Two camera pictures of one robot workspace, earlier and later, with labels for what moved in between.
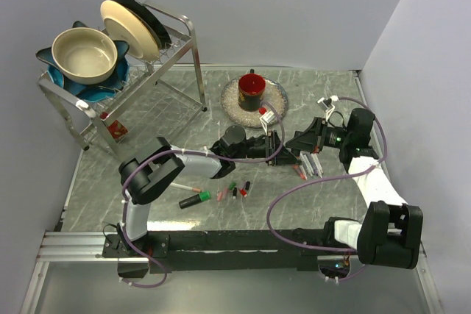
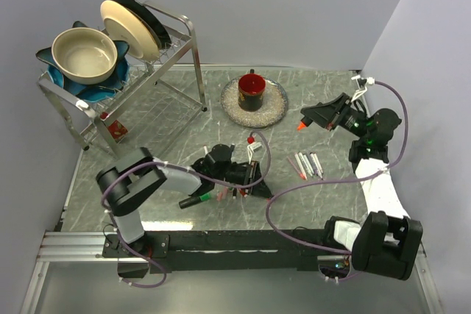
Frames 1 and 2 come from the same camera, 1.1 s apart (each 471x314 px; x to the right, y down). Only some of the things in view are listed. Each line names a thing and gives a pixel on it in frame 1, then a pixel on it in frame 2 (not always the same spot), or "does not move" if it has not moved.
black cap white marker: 316,165 does not move
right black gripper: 313,139 to 325,114
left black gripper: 272,141 to 252,170
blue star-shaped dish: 101,90 does not move
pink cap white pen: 302,171 does not move
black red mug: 251,91 does not move
